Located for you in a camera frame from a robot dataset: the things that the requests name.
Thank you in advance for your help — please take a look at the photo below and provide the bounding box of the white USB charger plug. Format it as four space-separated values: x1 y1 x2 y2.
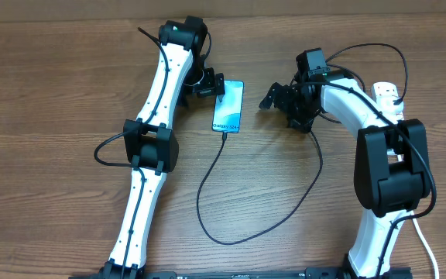
376 94 404 115

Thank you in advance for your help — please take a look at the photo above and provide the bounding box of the black USB charging cable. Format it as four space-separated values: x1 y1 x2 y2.
196 43 409 246

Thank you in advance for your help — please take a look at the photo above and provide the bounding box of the white power extension strip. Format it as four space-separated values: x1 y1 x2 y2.
371 81 404 123

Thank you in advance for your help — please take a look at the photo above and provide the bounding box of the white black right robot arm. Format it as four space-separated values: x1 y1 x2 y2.
259 48 436 278

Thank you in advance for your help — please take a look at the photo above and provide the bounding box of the white power strip cord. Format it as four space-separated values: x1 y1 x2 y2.
410 211 441 279

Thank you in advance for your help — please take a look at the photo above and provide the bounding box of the Samsung Galaxy smartphone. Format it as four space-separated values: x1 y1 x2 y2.
212 80 244 133

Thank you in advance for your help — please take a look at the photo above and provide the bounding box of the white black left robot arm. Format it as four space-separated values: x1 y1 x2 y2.
95 16 225 278

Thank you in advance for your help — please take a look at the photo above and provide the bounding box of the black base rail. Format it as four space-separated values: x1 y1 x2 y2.
69 267 413 279

